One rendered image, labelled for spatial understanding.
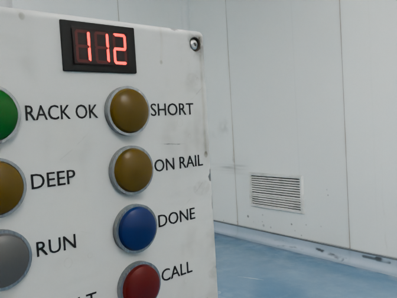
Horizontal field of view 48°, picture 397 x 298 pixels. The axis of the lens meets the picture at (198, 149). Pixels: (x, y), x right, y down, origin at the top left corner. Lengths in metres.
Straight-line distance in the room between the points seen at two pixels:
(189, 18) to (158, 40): 4.32
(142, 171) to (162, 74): 0.07
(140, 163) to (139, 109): 0.03
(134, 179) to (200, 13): 4.24
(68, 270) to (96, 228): 0.03
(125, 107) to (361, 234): 3.11
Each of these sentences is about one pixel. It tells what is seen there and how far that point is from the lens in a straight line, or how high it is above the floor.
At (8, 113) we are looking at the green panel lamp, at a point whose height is 1.05.
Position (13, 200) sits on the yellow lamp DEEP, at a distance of 0.24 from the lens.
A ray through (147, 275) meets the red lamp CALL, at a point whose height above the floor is 0.94.
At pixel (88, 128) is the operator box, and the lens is 0.26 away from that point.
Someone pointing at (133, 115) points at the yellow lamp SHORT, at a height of 1.04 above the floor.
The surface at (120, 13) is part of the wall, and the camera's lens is 4.28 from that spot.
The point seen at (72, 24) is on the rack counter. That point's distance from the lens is 0.27.
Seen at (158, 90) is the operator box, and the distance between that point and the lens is 0.29.
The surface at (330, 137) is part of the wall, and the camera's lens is 3.36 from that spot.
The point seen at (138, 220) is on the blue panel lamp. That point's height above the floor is 0.98.
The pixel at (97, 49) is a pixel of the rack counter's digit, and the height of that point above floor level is 1.08.
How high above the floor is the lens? 1.03
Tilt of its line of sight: 3 degrees down
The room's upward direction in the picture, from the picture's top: 3 degrees counter-clockwise
